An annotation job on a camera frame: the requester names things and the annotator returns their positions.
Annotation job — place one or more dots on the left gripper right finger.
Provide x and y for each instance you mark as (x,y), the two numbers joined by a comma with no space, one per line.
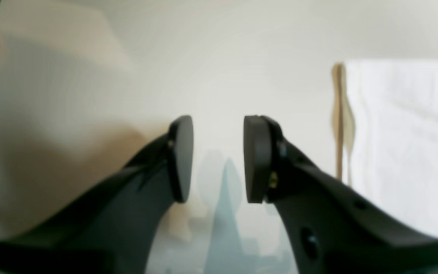
(331,228)

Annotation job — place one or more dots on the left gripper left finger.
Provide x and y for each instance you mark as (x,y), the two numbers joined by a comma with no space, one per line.
(110,228)

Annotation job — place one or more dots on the white printed T-shirt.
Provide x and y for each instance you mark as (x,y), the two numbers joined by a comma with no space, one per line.
(385,126)

